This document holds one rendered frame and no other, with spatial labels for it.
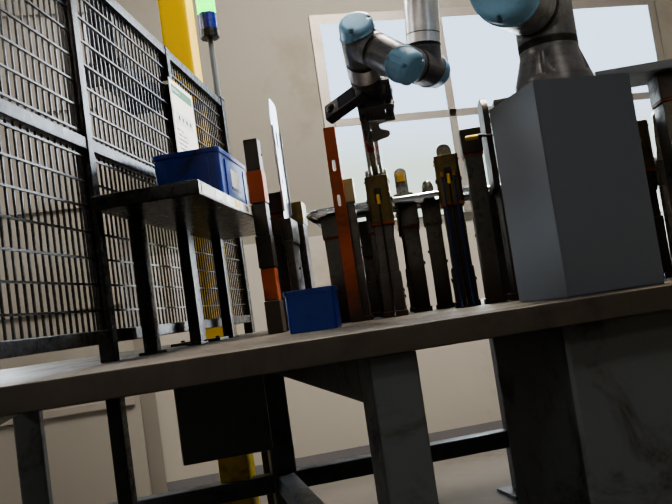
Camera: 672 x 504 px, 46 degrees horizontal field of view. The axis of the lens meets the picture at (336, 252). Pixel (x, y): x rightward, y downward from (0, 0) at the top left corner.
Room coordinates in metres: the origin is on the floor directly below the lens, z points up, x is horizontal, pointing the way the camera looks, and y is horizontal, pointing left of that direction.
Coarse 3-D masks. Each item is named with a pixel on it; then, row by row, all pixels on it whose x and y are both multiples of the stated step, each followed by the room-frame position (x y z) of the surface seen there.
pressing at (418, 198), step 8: (424, 192) 2.04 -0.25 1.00; (432, 192) 2.03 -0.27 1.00; (464, 192) 2.04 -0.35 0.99; (392, 200) 2.05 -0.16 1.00; (400, 200) 2.04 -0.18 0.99; (408, 200) 2.04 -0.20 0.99; (416, 200) 2.15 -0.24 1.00; (328, 208) 2.06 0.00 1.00; (360, 208) 2.15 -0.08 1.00; (312, 216) 2.14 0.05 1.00; (320, 216) 2.20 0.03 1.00; (360, 216) 2.28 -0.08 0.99
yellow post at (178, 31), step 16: (160, 0) 2.65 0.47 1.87; (176, 0) 2.65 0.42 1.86; (160, 16) 2.65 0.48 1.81; (176, 16) 2.65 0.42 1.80; (192, 16) 2.71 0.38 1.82; (176, 32) 2.65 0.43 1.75; (192, 32) 2.68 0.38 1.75; (176, 48) 2.65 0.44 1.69; (192, 48) 2.65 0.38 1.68; (192, 64) 2.64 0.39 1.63; (208, 144) 2.69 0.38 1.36; (208, 304) 2.65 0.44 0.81; (208, 336) 2.65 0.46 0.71; (224, 464) 2.65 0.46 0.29; (240, 464) 2.64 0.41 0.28; (224, 480) 2.65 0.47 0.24; (240, 480) 2.65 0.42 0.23
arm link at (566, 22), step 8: (560, 0) 1.47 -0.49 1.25; (568, 0) 1.51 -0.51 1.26; (560, 8) 1.48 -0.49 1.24; (568, 8) 1.50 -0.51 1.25; (552, 16) 1.47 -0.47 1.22; (560, 16) 1.49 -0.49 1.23; (568, 16) 1.50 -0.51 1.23; (552, 24) 1.49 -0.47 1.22; (560, 24) 1.49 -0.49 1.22; (568, 24) 1.50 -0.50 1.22; (536, 32) 1.49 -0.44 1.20; (544, 32) 1.49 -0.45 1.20; (552, 32) 1.49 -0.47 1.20; (560, 32) 1.49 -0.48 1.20; (568, 32) 1.50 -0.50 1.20; (576, 32) 1.52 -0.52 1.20; (520, 40) 1.53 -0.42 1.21; (528, 40) 1.51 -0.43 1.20
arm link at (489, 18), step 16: (480, 0) 1.41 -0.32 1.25; (496, 0) 1.39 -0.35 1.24; (512, 0) 1.38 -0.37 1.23; (528, 0) 1.37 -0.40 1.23; (544, 0) 1.42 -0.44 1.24; (480, 16) 1.42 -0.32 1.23; (496, 16) 1.40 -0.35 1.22; (512, 16) 1.39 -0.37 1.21; (528, 16) 1.41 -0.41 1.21; (544, 16) 1.44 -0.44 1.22; (512, 32) 1.49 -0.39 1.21; (528, 32) 1.48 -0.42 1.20
